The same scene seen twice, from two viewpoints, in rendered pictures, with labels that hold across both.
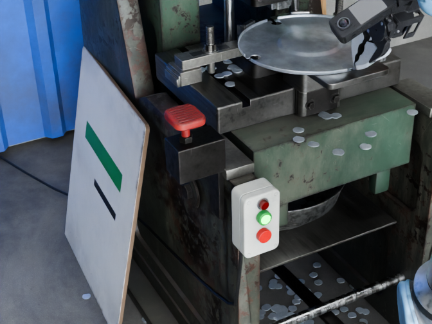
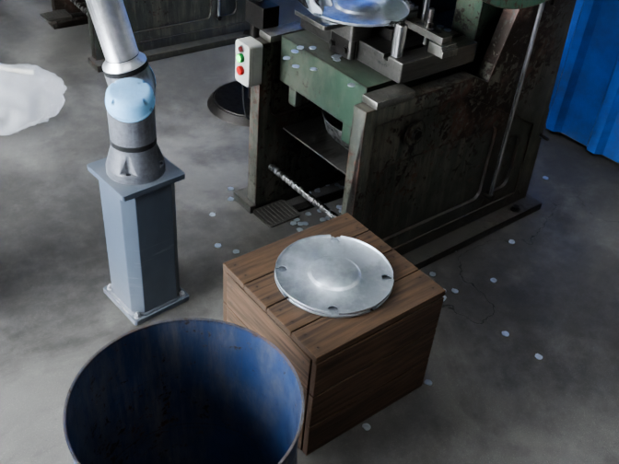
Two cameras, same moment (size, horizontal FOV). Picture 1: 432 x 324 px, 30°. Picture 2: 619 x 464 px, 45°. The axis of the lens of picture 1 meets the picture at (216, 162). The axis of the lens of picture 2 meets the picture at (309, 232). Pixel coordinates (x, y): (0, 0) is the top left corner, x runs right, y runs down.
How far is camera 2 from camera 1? 2.34 m
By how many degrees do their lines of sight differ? 61
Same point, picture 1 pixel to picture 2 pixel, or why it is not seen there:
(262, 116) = (321, 33)
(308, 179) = (305, 83)
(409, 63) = not seen: outside the picture
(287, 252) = (315, 145)
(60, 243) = not seen: hidden behind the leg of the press
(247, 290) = (252, 115)
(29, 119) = not seen: hidden behind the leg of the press
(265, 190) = (246, 43)
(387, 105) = (360, 77)
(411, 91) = (389, 89)
